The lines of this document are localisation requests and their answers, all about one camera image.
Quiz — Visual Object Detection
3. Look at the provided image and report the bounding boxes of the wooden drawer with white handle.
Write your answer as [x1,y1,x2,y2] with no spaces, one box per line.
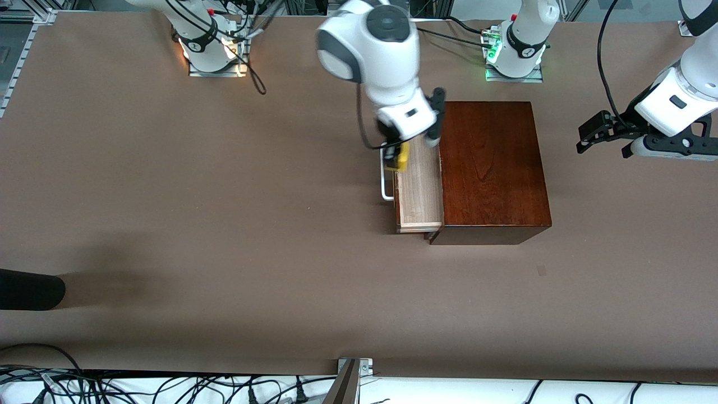
[380,140,445,233]

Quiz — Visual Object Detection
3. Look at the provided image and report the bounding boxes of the black cylinder object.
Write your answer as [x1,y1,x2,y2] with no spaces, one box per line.
[0,269,66,311]

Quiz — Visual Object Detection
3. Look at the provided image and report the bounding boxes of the brown paper table cover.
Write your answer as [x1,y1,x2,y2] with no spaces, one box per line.
[0,12,718,385]

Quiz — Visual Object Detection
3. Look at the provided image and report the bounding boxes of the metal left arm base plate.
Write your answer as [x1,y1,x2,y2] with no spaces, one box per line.
[485,61,544,84]

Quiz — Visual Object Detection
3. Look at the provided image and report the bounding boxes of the aluminium table frame rail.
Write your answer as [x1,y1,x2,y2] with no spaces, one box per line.
[0,7,58,118]

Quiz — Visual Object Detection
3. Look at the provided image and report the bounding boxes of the dark wooden drawer cabinet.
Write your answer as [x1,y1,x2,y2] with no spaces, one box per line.
[429,101,552,246]

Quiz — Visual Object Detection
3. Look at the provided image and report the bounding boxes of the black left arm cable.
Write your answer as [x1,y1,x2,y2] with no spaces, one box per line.
[597,0,634,121]

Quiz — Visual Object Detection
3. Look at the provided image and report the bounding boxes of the tangled black cables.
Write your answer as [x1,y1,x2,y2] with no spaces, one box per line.
[0,366,337,404]

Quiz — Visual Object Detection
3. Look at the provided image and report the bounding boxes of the cable bundle at arm base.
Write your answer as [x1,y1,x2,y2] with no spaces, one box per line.
[216,0,287,44]

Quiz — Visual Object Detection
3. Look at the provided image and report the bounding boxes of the black arcing cable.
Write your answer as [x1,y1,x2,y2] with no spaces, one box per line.
[0,343,85,375]

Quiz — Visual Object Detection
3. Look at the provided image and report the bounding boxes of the aluminium post with bracket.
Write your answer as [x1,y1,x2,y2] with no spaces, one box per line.
[323,357,374,404]

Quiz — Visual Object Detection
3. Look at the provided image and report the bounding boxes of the black base power cable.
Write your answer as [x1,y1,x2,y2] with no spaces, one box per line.
[415,16,500,49]

